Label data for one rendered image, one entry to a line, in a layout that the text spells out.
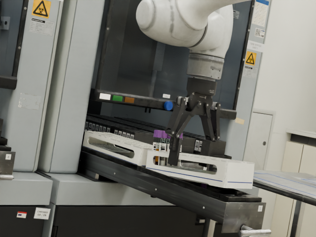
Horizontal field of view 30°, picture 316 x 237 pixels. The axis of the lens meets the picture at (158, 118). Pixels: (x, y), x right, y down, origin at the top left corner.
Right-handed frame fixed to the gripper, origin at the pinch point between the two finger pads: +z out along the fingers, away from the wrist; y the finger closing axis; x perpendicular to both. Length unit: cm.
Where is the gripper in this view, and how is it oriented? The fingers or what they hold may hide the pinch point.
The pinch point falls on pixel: (189, 157)
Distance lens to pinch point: 151.7
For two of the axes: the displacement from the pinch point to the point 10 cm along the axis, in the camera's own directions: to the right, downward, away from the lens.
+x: -6.2, -1.5, 7.7
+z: -1.7, 9.8, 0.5
